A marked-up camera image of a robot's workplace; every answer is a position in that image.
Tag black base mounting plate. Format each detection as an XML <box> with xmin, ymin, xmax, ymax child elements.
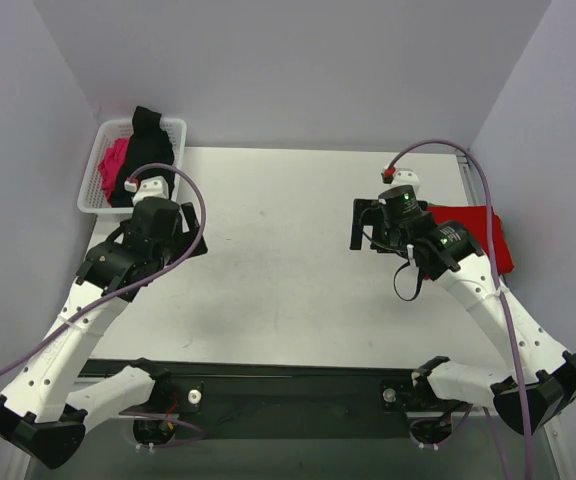
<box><xmin>78</xmin><ymin>358</ymin><xmax>474</xmax><ymax>441</ymax></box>

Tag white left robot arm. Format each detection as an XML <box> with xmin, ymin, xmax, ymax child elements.
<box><xmin>0</xmin><ymin>197</ymin><xmax>207</xmax><ymax>469</ymax></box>

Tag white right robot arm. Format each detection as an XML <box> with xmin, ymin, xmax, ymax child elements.
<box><xmin>350</xmin><ymin>185</ymin><xmax>576</xmax><ymax>434</ymax></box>

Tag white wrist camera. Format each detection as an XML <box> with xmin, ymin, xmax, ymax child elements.
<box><xmin>381</xmin><ymin>167</ymin><xmax>420</xmax><ymax>194</ymax></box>
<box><xmin>124</xmin><ymin>176</ymin><xmax>170</xmax><ymax>206</ymax></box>

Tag pink t shirt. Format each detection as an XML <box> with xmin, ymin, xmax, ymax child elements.
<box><xmin>97</xmin><ymin>138</ymin><xmax>129</xmax><ymax>203</ymax></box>

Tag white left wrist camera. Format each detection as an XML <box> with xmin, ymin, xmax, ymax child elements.
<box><xmin>124</xmin><ymin>176</ymin><xmax>170</xmax><ymax>206</ymax></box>

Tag white plastic basket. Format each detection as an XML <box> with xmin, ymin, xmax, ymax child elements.
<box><xmin>77</xmin><ymin>117</ymin><xmax>187</xmax><ymax>216</ymax></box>

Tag black t shirt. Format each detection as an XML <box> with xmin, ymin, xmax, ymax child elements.
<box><xmin>108</xmin><ymin>105</ymin><xmax>176</xmax><ymax>209</ymax></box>

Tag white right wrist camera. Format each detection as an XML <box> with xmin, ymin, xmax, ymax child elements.
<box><xmin>381</xmin><ymin>167</ymin><xmax>420</xmax><ymax>194</ymax></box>

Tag red folded t shirt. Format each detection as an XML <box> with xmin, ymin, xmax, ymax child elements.
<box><xmin>426</xmin><ymin>205</ymin><xmax>515</xmax><ymax>275</ymax></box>

